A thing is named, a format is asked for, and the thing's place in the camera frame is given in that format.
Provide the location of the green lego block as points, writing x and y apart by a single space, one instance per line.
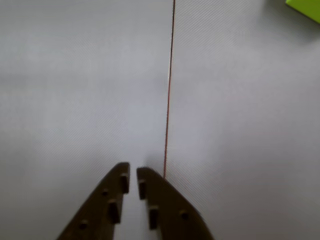
307 7

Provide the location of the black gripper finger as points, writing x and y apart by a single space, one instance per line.
172 212
95 215

